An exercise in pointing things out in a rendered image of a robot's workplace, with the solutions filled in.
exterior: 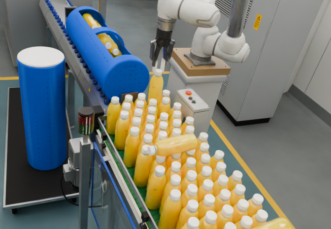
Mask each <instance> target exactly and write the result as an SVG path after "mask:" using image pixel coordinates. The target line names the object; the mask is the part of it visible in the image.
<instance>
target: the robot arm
mask: <svg viewBox="0 0 331 229"><path fill-rule="evenodd" d="M249 2H250V0H232V4H231V10H230V15H229V20H228V26H227V30H226V31H224V32H223V33H222V34H220V33H219V32H218V31H219V29H218V28H217V26H216V25H217V23H218V22H219V20H220V11H219V9H218V8H217V7H216V6H215V4H214V3H215V0H158V7H157V10H158V16H157V23H156V27H157V33H156V38H155V40H153V41H150V45H151V46H150V57H149V58H150V59H151V60H152V66H153V69H152V71H153V72H154V73H156V69H157V64H158V61H157V58H158V55H159V52H160V50H161V48H162V47H163V58H162V61H161V68H160V69H161V70H162V73H163V72H164V68H165V66H166V62H167V61H168V59H170V58H171V54H172V51H173V47H174V45H175V41H174V40H173V39H171V37H172V31H173V30H174V28H175V23H176V19H179V20H182V21H184V22H186V23H188V24H191V25H194V26H197V27H198V28H197V30H196V32H195V35H194V38H193V42H192V47H191V49H190V53H184V56H185V57H186V58H187V59H188V60H189V61H190V62H191V63H192V64H193V65H194V66H201V65H216V63H215V62H214V61H213V60H212V59H211V56H215V57H217V58H219V59H221V60H224V61H227V62H230V63H236V64H238V63H242V62H245V60H246V59H247V57H248V55H249V53H250V47H249V45H248V44H247V43H245V36H244V34H243V33H242V31H243V27H244V22H245V18H246V14H247V10H248V5H249ZM155 43H156V44H157V45H156V49H155ZM168 44H169V47H168Z"/></svg>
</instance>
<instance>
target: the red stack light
mask: <svg viewBox="0 0 331 229"><path fill-rule="evenodd" d="M94 117H95V113H94V114H93V115H92V116H90V117H83V116H80V115H79V114H78V123H80V124H82V125H85V126H87V125H91V124H92V123H93V122H94Z"/></svg>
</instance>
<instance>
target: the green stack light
mask: <svg viewBox="0 0 331 229"><path fill-rule="evenodd" d="M77 130H78V132H79V133H80V134H82V135H90V134H92V133H93V131H94V122H93V123H92V124H91V125H87V126H85V125H82V124H80V123H78V128H77Z"/></svg>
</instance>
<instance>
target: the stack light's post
mask: <svg viewBox="0 0 331 229"><path fill-rule="evenodd" d="M90 156H91V143H90V141H89V139H88V143H83V140H82V139H81V140H80V157H79V221H78V229H87V228H88V204H89V180H90Z"/></svg>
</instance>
